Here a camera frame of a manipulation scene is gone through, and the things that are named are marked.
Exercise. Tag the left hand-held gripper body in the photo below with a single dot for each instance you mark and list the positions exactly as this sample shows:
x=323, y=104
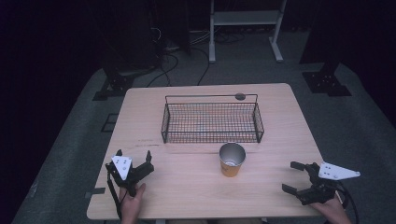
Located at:
x=126, y=174

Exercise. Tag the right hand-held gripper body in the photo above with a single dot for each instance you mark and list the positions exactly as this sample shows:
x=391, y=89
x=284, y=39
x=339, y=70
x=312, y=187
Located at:
x=320, y=188

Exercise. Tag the person's right hand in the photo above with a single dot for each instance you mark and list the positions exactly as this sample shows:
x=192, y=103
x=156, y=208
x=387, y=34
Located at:
x=331, y=210

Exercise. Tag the person's left hand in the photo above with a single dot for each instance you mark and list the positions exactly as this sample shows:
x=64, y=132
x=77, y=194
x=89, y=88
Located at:
x=132, y=203

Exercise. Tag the metal cup with orange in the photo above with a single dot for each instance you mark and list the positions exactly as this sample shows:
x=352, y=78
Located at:
x=232, y=161

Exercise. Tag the dark round disc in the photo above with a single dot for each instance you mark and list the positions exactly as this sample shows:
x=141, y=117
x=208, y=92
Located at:
x=240, y=96

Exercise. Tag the black stand with base plate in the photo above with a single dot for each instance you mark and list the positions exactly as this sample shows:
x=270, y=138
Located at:
x=327, y=81
x=120, y=82

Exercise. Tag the white metal stand frame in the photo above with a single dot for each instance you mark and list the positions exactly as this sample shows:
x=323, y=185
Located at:
x=246, y=18

